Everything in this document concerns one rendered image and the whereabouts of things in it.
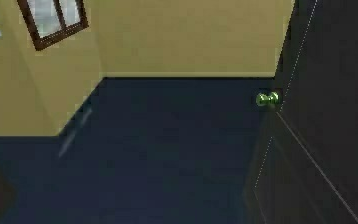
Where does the green round door knob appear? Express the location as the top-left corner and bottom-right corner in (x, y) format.
(255, 91), (281, 108)

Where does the dark room door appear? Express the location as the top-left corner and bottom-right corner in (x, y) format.
(243, 0), (358, 224)

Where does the brown framed window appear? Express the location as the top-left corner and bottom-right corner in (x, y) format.
(16, 0), (90, 52)

